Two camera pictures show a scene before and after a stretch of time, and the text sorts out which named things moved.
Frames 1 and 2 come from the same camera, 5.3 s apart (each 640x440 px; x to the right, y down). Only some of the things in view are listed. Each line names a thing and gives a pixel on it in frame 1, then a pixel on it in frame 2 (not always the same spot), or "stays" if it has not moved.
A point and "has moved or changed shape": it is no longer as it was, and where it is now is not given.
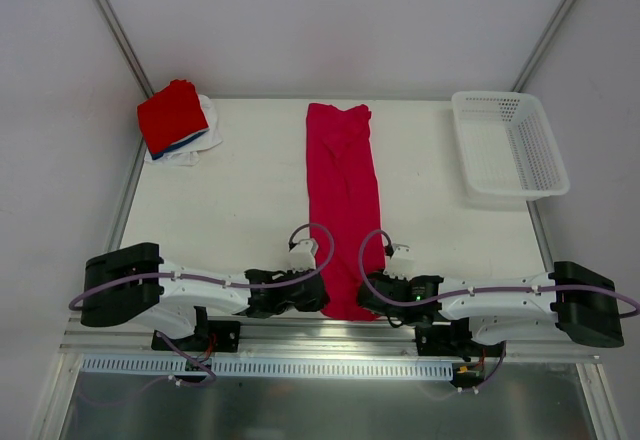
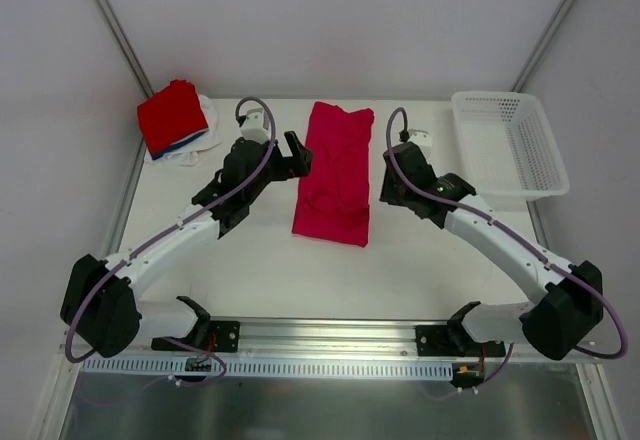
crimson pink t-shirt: (343, 201) has moved or changed shape
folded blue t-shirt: (176, 144) stays
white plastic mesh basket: (509, 153) stays
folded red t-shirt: (172, 115) stays
